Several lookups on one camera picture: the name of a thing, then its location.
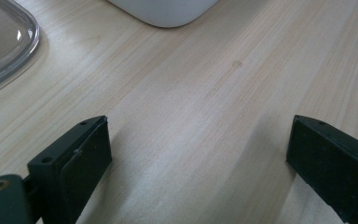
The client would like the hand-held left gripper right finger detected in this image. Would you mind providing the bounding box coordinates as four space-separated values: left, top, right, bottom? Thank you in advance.
285 114 358 224

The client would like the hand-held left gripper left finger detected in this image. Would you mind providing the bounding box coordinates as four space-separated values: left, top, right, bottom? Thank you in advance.
27 115 114 224

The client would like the clear brown plastic tray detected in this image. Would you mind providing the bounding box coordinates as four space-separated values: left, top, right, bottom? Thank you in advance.
0 0 41 97

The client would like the white divided organizer box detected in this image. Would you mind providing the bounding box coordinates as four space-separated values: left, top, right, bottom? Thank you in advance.
106 0 221 29

